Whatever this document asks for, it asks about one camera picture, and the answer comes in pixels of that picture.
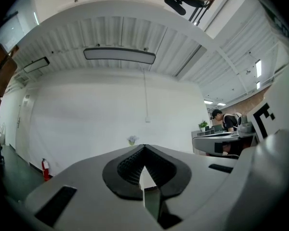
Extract red fire extinguisher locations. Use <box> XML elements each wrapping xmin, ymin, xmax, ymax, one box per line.
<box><xmin>41</xmin><ymin>158</ymin><xmax>52</xmax><ymax>181</ymax></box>

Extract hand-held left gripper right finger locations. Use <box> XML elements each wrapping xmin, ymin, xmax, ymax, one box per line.
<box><xmin>144</xmin><ymin>144</ymin><xmax>240</xmax><ymax>230</ymax></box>

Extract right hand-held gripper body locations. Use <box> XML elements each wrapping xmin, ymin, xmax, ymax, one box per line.
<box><xmin>227</xmin><ymin>80</ymin><xmax>289</xmax><ymax>231</ymax></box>

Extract long ceiling light panel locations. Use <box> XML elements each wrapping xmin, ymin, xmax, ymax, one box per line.
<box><xmin>83</xmin><ymin>47</ymin><xmax>157</xmax><ymax>65</ymax></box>
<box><xmin>23</xmin><ymin>56</ymin><xmax>50</xmax><ymax>74</ymax></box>

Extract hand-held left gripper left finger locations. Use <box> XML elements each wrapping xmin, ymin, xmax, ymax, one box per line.
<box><xmin>24</xmin><ymin>144</ymin><xmax>160</xmax><ymax>231</ymax></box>

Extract pale flowers in vase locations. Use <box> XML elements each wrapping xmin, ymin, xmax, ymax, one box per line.
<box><xmin>126</xmin><ymin>135</ymin><xmax>140</xmax><ymax>146</ymax></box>

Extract green potted plant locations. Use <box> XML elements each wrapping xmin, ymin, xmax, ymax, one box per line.
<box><xmin>198</xmin><ymin>119</ymin><xmax>209</xmax><ymax>133</ymax></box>

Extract black head-worn camera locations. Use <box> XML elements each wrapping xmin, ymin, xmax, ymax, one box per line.
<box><xmin>164</xmin><ymin>0</ymin><xmax>187</xmax><ymax>16</ymax></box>

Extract white door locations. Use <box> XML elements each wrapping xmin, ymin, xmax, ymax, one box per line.
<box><xmin>13</xmin><ymin>102</ymin><xmax>24</xmax><ymax>151</ymax></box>

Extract white wall conduit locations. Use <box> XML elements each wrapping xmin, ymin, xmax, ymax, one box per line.
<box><xmin>139</xmin><ymin>64</ymin><xmax>149</xmax><ymax>117</ymax></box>

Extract grey curved reception desk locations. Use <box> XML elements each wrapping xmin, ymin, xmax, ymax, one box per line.
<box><xmin>192</xmin><ymin>130</ymin><xmax>259</xmax><ymax>156</ymax></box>

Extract brown wooden cabinet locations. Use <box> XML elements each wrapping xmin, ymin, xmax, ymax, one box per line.
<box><xmin>0</xmin><ymin>38</ymin><xmax>19</xmax><ymax>98</ymax></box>

